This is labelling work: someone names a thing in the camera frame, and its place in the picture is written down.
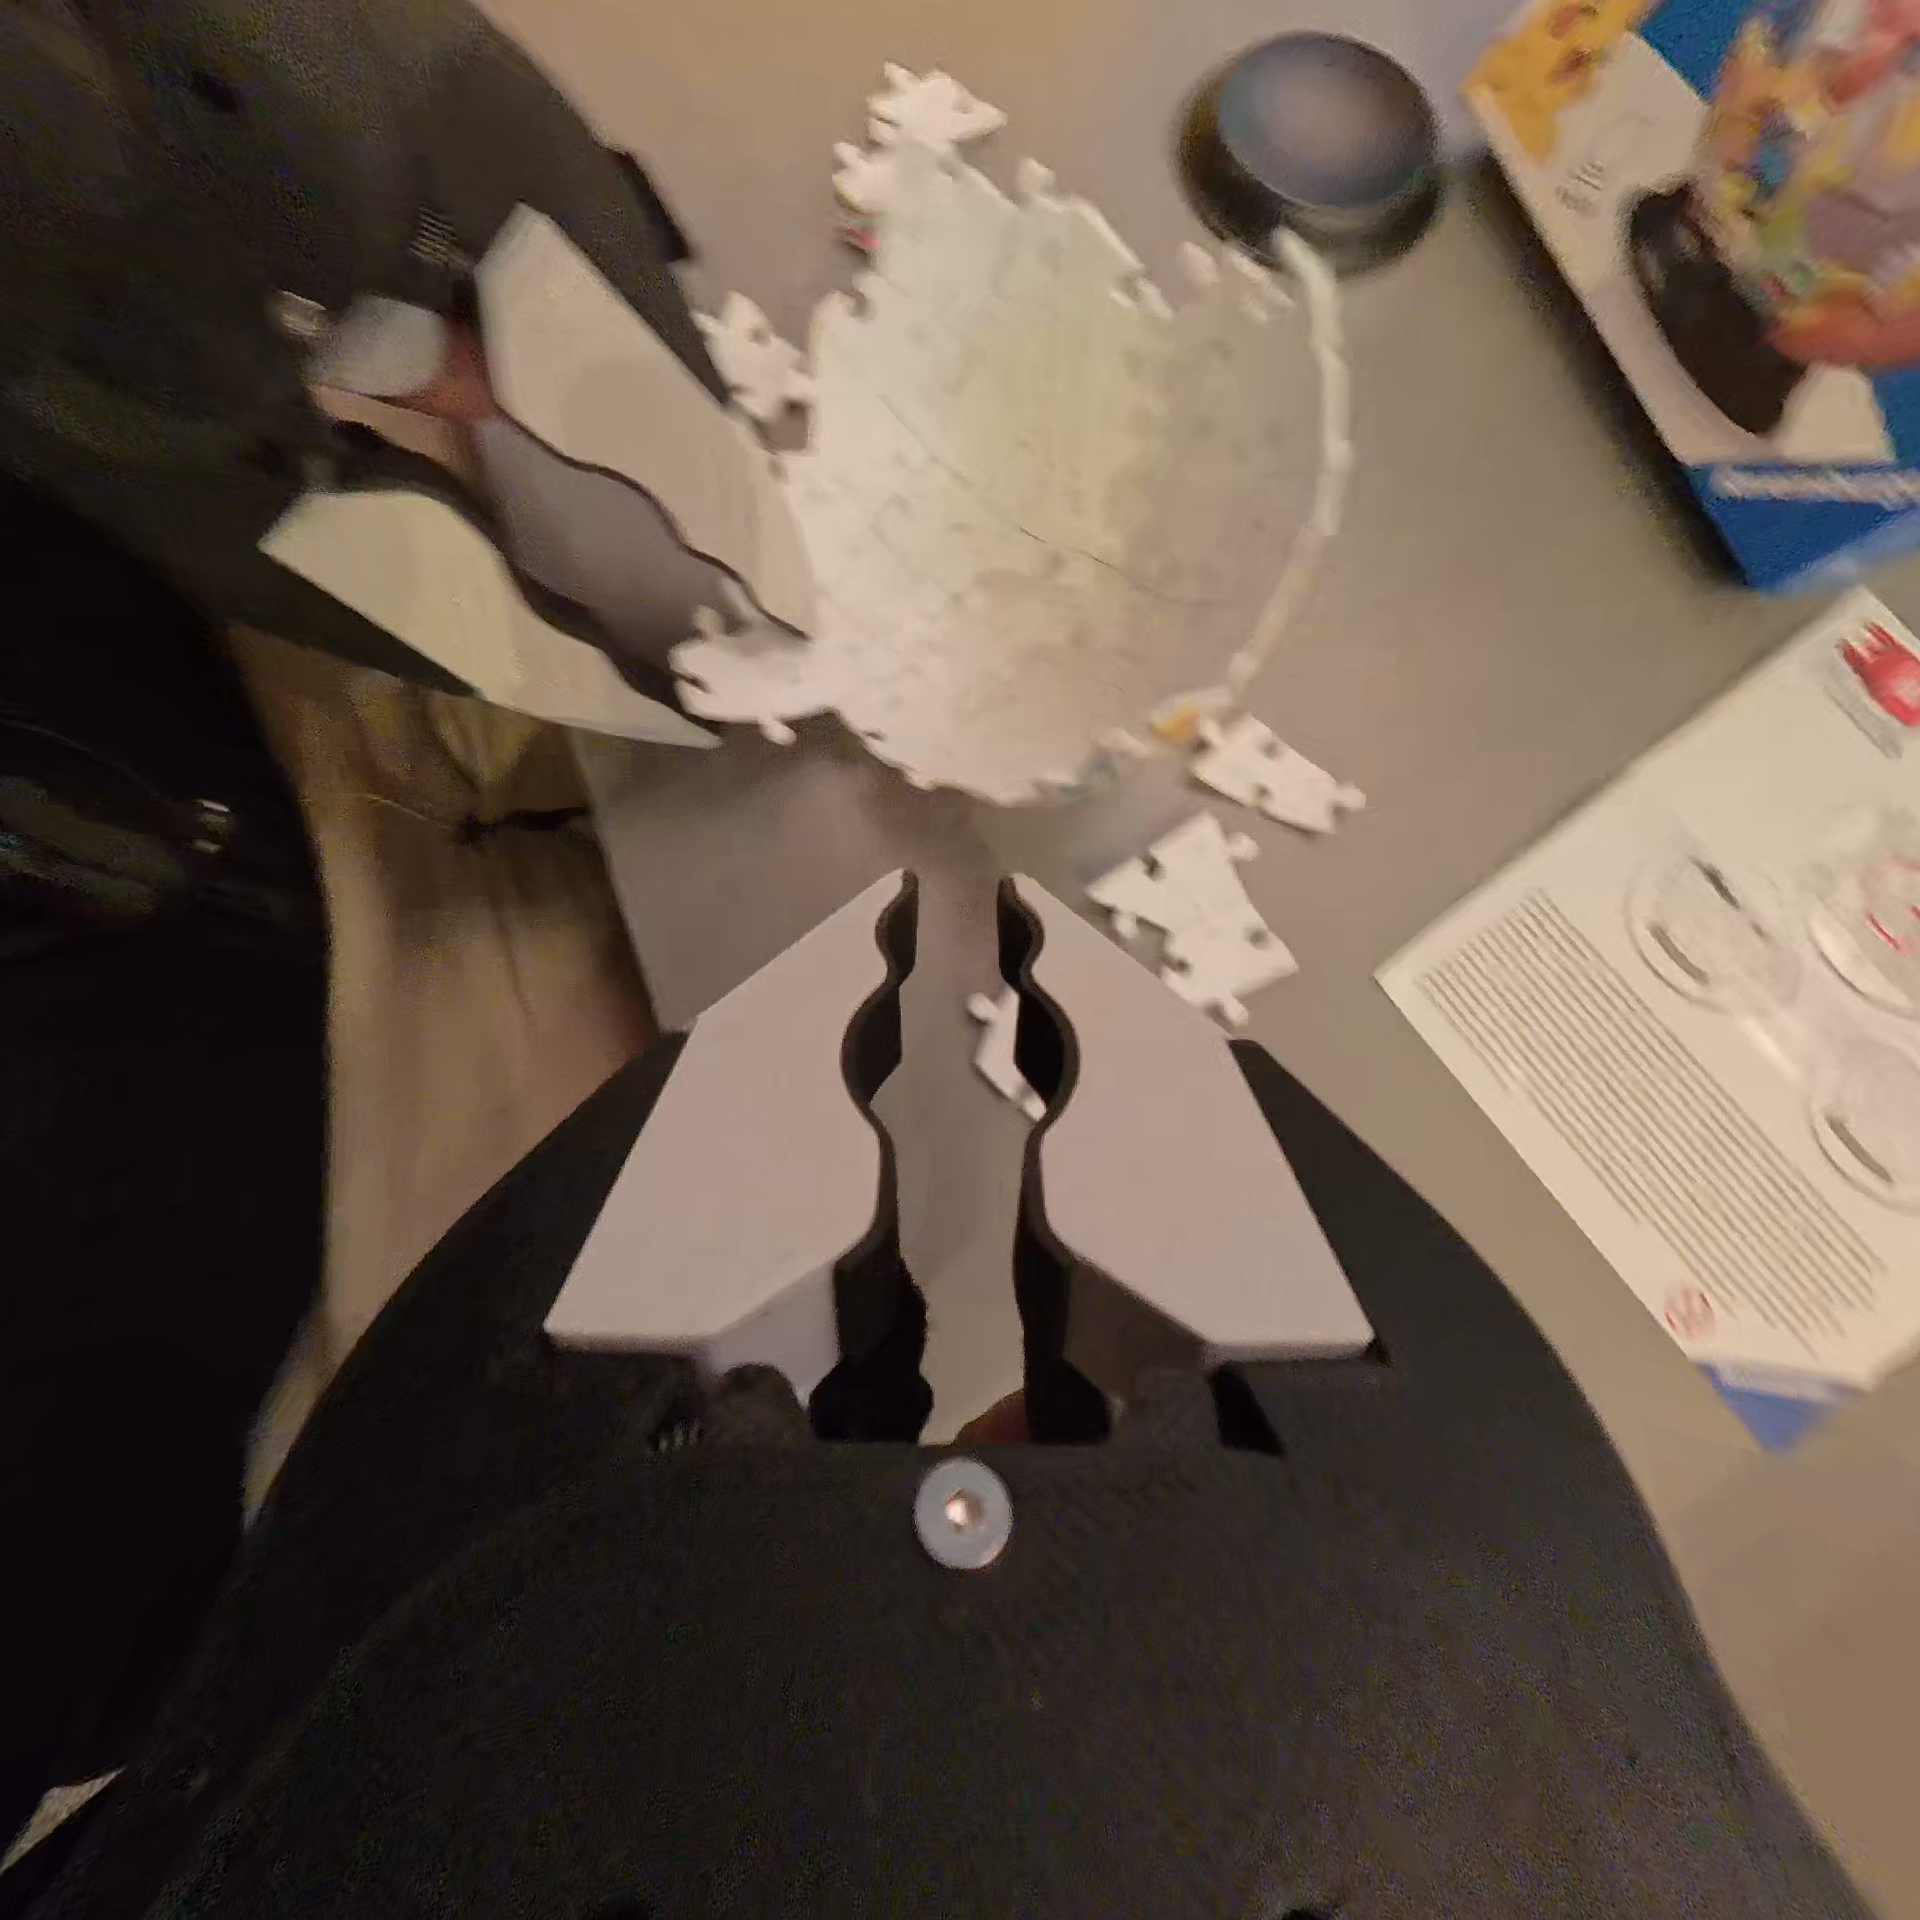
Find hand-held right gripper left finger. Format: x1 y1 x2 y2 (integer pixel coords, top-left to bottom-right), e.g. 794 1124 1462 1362
544 870 929 1434

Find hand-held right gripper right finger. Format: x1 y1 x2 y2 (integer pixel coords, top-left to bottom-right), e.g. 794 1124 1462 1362
996 877 1377 1434

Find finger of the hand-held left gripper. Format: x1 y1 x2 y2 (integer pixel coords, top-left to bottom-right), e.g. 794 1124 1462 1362
472 202 825 639
258 486 727 753

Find partly built white puzzle ball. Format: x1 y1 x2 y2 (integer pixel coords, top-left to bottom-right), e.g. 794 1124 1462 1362
671 141 1354 812

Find single curved puzzle piece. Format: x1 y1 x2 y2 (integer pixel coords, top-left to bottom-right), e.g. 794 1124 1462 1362
695 289 816 425
1190 713 1370 836
964 987 1052 1123

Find two joined white puzzle pieces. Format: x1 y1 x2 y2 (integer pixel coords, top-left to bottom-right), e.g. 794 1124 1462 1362
1083 814 1304 1034

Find black round ball stand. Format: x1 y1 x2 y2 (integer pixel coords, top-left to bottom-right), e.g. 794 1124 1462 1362
1176 33 1451 282

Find blue cartoon puzzle box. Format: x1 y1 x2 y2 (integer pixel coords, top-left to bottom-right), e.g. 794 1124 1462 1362
1464 0 1920 594

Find person's left hand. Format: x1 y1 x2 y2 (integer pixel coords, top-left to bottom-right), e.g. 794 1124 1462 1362
422 319 500 429

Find folded paper instruction leaflet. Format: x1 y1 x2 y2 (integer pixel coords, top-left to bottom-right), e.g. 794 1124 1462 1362
1375 585 1920 1457

